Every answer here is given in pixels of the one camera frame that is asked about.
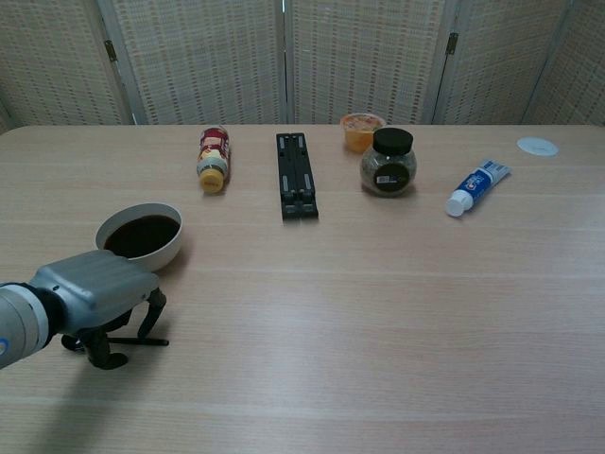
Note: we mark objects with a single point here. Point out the orange jelly cup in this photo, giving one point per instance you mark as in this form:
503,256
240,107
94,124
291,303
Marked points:
354,138

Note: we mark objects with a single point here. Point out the blue white toothpaste tube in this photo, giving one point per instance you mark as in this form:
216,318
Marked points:
475,186

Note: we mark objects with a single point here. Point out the woven folding screen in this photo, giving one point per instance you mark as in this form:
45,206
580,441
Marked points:
203,61

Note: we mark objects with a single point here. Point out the drink bottle with yellow cap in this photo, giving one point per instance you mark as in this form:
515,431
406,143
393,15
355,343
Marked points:
213,156

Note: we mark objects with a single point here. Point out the glass jar with black lid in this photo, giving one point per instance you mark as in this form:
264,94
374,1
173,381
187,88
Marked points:
387,175

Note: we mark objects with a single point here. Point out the brass screen hinge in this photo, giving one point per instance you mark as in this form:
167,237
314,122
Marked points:
110,50
452,43

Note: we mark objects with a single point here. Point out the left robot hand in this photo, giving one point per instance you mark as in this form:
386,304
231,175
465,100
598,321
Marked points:
99,284

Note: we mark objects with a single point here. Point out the black plastic spoon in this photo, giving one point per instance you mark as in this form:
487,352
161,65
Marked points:
151,341

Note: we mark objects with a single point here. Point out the black folding stand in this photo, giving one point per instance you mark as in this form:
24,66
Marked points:
295,189

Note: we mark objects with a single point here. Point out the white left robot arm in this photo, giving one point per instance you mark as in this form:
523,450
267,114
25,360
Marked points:
19,321

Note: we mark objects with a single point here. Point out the white round table grommet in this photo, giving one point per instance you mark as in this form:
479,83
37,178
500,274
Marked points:
537,146

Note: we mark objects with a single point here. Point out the white bowl with dark inside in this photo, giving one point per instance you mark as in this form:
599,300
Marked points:
166,254

